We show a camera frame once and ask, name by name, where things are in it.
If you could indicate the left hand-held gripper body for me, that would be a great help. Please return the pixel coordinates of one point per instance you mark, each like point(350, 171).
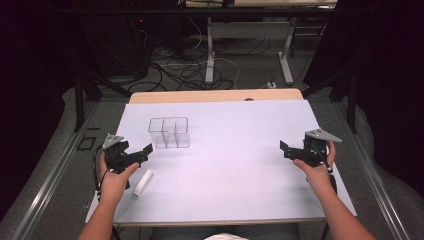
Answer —
point(115, 156)

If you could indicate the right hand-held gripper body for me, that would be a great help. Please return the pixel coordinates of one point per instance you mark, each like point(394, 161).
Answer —
point(313, 150)

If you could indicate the person's right hand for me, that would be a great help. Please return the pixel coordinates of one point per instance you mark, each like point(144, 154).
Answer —
point(316, 176)

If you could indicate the person's left hand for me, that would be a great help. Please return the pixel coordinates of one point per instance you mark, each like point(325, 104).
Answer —
point(113, 185)

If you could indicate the white cylindrical tube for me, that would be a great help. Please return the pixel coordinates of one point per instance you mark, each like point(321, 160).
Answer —
point(142, 183)

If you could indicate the clear plastic compartment organizer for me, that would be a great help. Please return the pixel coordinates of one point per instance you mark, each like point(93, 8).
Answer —
point(169, 132)

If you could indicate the white table mat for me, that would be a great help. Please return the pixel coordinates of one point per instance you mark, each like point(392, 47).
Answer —
point(226, 160)

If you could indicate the black metal stand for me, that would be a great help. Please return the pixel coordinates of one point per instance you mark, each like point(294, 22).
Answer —
point(79, 100)
point(350, 100)

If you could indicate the white power strip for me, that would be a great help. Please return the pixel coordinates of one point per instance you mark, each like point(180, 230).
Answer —
point(271, 85)

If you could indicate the wooden table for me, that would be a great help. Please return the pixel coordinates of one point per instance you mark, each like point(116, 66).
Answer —
point(213, 96)

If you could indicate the black computer tower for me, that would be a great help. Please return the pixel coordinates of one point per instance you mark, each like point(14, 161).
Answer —
point(140, 43)

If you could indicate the metal floor rail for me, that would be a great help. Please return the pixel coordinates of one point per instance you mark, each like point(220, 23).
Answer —
point(370, 173)
point(50, 180)

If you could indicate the white metal desk frame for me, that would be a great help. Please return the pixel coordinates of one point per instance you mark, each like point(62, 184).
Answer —
point(210, 53)

